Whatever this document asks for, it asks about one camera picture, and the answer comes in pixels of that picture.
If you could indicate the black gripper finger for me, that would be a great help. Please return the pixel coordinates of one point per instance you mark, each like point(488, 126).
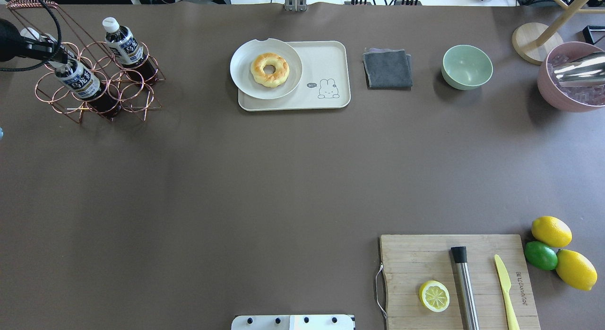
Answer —
point(59, 61)

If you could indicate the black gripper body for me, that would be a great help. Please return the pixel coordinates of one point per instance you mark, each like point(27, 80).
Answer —
point(9, 40)

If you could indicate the tea bottle front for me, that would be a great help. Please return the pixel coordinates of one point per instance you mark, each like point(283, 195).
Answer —
point(86, 86)

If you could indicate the tea bottle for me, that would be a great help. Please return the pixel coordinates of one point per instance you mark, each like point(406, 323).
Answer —
point(128, 52)
point(30, 32)
point(86, 86)

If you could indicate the tea bottle rear left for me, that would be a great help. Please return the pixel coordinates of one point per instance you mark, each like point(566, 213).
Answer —
point(30, 32)

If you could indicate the tea bottle rear right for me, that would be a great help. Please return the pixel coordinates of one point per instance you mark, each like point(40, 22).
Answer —
point(128, 52)

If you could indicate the cream rectangular tray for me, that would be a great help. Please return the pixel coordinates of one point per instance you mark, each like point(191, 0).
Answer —
point(318, 78)

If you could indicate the black framed tray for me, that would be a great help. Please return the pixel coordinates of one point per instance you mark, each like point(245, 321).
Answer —
point(593, 34)

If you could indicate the white round plate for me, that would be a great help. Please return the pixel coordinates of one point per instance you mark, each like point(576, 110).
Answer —
point(247, 53)

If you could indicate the glazed donut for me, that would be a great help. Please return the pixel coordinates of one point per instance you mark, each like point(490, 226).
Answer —
point(270, 70)

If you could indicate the grey folded cloth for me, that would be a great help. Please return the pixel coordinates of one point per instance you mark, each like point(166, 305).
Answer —
point(388, 68)

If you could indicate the wooden cutting board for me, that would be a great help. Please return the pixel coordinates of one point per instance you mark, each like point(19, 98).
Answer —
point(410, 260)

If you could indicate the green bowl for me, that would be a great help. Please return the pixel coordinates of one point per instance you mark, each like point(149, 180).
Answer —
point(466, 67)

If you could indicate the half lemon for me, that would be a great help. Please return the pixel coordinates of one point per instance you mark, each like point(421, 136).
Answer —
point(434, 296)

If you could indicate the wooden stand with round base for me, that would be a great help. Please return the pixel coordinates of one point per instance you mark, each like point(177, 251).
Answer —
point(533, 41)

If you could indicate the steel muddler black tip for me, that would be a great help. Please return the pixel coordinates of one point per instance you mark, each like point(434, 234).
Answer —
point(459, 255)

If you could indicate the yellow plastic knife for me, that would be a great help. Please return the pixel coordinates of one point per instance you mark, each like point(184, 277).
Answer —
point(505, 282)

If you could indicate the pink bowl with ice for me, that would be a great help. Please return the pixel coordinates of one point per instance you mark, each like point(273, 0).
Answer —
point(575, 99)

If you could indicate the green lime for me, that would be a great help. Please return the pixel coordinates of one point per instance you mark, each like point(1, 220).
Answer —
point(540, 255)

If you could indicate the yellow lemon upper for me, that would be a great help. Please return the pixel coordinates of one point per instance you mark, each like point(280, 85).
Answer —
point(551, 231)

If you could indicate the yellow lemon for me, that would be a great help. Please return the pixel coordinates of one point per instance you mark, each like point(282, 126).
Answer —
point(576, 270)
point(551, 231)

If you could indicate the steel ice scoop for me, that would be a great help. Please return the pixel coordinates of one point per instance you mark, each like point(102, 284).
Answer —
point(586, 71)

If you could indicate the yellow lemon lower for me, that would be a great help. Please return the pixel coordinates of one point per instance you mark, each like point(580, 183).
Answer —
point(576, 270)

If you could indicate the copper wire bottle rack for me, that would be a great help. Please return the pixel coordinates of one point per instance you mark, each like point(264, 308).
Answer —
point(134, 97)

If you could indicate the aluminium frame post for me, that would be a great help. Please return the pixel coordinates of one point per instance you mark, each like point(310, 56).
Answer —
point(296, 5)

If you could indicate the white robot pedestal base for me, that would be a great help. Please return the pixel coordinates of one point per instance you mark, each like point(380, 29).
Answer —
point(329, 321)

